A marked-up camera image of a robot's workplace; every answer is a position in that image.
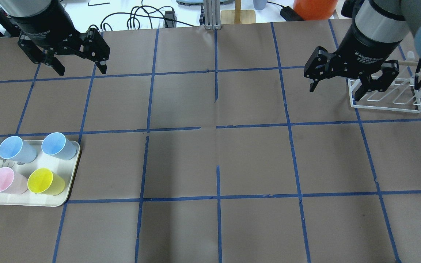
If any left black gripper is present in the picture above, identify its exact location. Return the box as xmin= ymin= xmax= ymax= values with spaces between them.
xmin=11 ymin=3 xmax=110 ymax=76

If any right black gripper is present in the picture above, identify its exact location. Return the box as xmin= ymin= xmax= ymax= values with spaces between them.
xmin=304 ymin=28 xmax=399 ymax=102

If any yellow plastic cup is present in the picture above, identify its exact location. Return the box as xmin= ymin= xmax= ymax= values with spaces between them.
xmin=27 ymin=168 xmax=66 ymax=196

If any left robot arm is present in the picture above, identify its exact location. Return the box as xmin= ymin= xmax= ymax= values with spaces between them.
xmin=0 ymin=0 xmax=110 ymax=76

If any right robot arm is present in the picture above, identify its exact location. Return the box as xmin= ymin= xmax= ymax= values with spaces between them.
xmin=304 ymin=0 xmax=421 ymax=101

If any light blue cup right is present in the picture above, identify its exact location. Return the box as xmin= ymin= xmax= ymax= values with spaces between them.
xmin=41 ymin=133 xmax=77 ymax=160

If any light blue cup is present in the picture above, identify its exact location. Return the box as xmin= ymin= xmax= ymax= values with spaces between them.
xmin=0 ymin=136 xmax=37 ymax=163
xmin=41 ymin=133 xmax=77 ymax=160

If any light blue cup left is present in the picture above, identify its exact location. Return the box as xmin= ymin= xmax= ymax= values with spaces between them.
xmin=0 ymin=136 xmax=37 ymax=163

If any pink plastic cup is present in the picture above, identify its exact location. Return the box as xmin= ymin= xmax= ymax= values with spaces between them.
xmin=0 ymin=167 xmax=28 ymax=195

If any orange bucket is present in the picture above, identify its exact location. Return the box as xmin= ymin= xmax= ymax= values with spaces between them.
xmin=293 ymin=0 xmax=338 ymax=20

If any black power adapter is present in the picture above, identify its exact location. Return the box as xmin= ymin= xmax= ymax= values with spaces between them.
xmin=162 ymin=10 xmax=177 ymax=28

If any cream plastic tray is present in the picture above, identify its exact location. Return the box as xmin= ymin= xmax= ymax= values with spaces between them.
xmin=0 ymin=140 xmax=80 ymax=207

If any wooden stand base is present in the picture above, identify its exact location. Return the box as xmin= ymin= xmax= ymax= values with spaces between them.
xmin=220 ymin=0 xmax=256 ymax=24

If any white wire cup rack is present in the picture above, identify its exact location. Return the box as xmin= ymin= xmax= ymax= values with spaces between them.
xmin=348 ymin=51 xmax=421 ymax=113

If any black cable bundle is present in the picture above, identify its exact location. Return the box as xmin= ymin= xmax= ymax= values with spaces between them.
xmin=88 ymin=0 xmax=205 ymax=33

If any aluminium frame post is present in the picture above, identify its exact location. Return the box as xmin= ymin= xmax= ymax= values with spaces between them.
xmin=203 ymin=0 xmax=221 ymax=30

